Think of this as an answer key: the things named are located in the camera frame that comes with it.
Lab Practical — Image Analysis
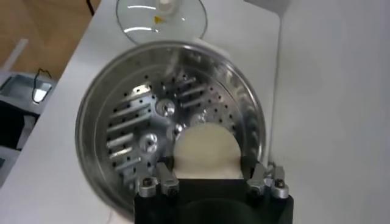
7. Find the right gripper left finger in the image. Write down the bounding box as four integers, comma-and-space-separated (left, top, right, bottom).
135, 161, 180, 198

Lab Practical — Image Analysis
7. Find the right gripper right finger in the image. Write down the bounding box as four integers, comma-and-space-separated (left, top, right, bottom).
240, 156, 290, 200

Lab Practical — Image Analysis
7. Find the white steamed baozi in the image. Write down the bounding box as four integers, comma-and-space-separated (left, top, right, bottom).
172, 122, 244, 180

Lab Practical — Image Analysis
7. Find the perforated steel steamer basket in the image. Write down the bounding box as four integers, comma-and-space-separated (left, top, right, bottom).
74, 40, 266, 214

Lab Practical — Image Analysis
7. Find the glass lid with white handle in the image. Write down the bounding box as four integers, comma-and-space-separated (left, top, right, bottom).
115, 0, 208, 46

